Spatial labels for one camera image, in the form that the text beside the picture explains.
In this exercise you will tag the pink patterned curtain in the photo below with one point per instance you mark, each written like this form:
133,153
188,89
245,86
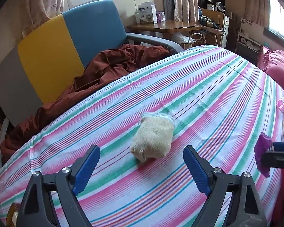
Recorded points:
256,2
184,0
45,0

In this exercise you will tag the white round fan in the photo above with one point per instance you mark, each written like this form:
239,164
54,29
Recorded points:
219,6

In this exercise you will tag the maroon blanket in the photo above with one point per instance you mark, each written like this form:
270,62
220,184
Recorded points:
113,61

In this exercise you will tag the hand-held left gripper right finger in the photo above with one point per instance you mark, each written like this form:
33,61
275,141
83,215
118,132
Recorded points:
196,170

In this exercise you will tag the grey yellow blue sofa chair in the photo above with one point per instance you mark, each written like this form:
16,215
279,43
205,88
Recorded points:
49,52

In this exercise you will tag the black appliance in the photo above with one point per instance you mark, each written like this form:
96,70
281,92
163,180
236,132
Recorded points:
207,4

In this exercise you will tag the window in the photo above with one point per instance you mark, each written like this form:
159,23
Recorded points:
279,16

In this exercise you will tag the floral wall sticker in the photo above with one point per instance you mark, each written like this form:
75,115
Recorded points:
247,21

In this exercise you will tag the wooden cabinet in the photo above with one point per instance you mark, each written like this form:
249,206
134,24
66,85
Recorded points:
213,15

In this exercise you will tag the purple packet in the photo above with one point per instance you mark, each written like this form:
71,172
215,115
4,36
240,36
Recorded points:
262,151

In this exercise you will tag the pink round container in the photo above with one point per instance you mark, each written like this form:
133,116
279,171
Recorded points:
281,104

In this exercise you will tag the wooden table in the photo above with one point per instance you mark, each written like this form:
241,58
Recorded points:
170,27

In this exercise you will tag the white printed box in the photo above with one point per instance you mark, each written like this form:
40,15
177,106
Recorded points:
145,13

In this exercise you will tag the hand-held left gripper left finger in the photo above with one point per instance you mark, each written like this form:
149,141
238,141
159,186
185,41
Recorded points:
85,170

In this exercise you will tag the purple jar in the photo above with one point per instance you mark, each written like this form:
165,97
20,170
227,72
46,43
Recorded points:
161,16

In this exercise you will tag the dark low shelf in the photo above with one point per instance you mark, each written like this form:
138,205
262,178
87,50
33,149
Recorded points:
247,48

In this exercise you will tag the striped bedsheet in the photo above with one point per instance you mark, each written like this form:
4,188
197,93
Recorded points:
203,87

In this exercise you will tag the pink quilt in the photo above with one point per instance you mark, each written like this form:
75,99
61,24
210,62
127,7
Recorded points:
279,68

